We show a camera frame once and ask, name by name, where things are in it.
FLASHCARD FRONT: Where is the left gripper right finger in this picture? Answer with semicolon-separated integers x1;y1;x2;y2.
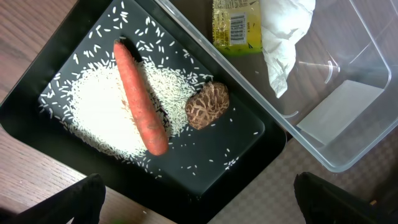
294;172;397;224

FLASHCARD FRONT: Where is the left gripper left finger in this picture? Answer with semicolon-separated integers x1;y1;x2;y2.
6;174;106;224

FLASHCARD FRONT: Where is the orange carrot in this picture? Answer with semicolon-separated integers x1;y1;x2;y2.
113;40;169;156

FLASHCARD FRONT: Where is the brown textured food piece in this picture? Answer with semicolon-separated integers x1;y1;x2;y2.
185;82;230;130

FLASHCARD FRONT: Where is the white napkin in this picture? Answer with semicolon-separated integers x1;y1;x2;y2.
259;0;316;98

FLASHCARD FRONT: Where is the yellow green snack wrapper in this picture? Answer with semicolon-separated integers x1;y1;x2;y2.
212;0;262;56

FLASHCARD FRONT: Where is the brown serving tray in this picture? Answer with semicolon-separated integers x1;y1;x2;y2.
211;129;397;224

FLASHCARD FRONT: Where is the white rice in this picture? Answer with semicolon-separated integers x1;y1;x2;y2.
37;1;261;180

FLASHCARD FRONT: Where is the black tray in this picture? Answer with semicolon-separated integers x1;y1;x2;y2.
1;0;286;223

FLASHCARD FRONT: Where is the clear plastic bin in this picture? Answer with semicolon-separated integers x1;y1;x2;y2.
159;0;397;172

